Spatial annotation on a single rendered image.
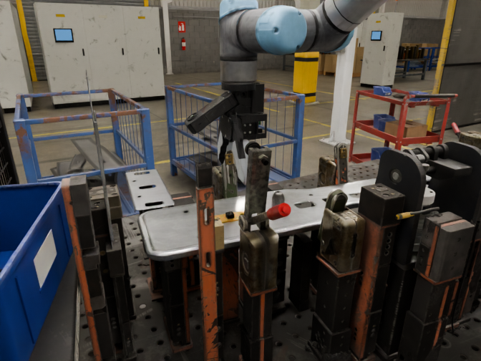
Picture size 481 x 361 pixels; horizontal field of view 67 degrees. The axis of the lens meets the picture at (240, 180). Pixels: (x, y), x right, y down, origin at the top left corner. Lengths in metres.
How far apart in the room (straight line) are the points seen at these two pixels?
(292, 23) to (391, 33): 10.76
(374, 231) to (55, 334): 0.57
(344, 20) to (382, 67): 10.68
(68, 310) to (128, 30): 8.29
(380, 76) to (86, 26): 7.66
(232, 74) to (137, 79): 8.10
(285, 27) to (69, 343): 0.55
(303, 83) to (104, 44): 4.27
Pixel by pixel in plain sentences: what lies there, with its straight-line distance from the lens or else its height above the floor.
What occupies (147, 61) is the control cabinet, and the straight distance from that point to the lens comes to 8.87.
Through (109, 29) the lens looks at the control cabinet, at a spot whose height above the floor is 1.53.
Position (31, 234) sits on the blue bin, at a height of 1.16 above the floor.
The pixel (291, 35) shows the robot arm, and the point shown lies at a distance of 0.65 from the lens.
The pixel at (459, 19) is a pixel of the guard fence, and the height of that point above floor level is 1.60.
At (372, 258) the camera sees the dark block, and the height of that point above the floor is 0.98.
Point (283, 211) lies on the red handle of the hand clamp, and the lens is 0.58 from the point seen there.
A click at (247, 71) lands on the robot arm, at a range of 0.74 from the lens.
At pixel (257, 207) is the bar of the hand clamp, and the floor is 1.10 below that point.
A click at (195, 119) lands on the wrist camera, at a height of 1.24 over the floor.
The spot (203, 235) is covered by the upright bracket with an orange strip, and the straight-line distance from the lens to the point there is 0.67.
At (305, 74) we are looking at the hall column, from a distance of 8.20.
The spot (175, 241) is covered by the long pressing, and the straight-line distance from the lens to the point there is 0.78.
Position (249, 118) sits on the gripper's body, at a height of 1.24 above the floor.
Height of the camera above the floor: 1.40
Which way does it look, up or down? 22 degrees down
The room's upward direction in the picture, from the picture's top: straight up
